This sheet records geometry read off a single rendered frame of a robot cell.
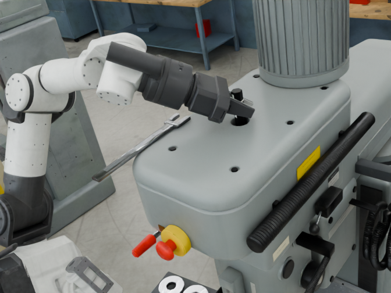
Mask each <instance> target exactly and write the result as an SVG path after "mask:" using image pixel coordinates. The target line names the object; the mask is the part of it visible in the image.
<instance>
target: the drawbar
mask: <svg viewBox="0 0 391 293"><path fill-rule="evenodd" d="M231 95H234V99H236V100H238V101H242V100H243V92H242V90H241V89H239V88H235V89H232V91H231ZM234 118H235V123H236V126H243V125H245V124H247V123H246V118H245V117H242V116H237V118H236V117H235V116H234Z"/></svg>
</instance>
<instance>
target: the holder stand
mask: <svg viewBox="0 0 391 293"><path fill-rule="evenodd" d="M216 292H217V290H215V289H212V288H210V287H207V286H205V285H202V284H200V283H197V282H195V281H192V280H189V279H187V278H184V277H182V276H179V275H177V274H174V273H171V272H169V271H168V272H167V273H166V274H165V276H164V277H163V279H162V280H161V281H160V282H159V284H158V285H157V286H156V287H155V288H154V290H153V291H152V293H216Z"/></svg>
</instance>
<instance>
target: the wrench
mask: <svg viewBox="0 0 391 293"><path fill-rule="evenodd" d="M179 117H180V115H179V113H175V114H174V115H172V116H171V117H170V118H168V119H167V120H166V121H165V122H164V126H162V127H161V128H159V129H158V130H157V131H155V132H154V133H152V134H151V135H150V136H148V137H147V138H146V139H144V140H142V141H141V142H140V143H138V144H137V145H136V146H134V147H133V148H132V149H130V150H129V151H127V152H126V153H124V154H123V155H122V156H120V157H119V158H117V159H116V160H115V161H113V162H112V163H111V164H109V165H107V167H105V168H103V169H102V170H101V171H99V172H98V173H97V174H95V175H94V176H92V179H93V180H94V181H97V182H100V181H102V180H103V179H105V178H106V177H108V176H109V175H110V174H111V173H113V172H114V171H115V170H117V169H118V168H120V167H121V166H123V165H124V164H125V163H126V162H128V161H129V160H130V159H132V158H133V157H135V156H136V155H137V154H139V153H140V152H141V151H143V150H144V149H146V148H147V147H148V146H150V145H151V144H152V143H154V142H155V141H156V140H158V139H159V138H161V137H162V136H163V135H165V134H166V133H167V132H169V131H170V130H171V129H173V128H179V127H180V126H182V125H184V124H185V123H187V122H188V121H189V120H191V117H190V116H185V117H184V118H182V119H181V120H179V121H178V122H174V121H175V120H176V119H178V118H179Z"/></svg>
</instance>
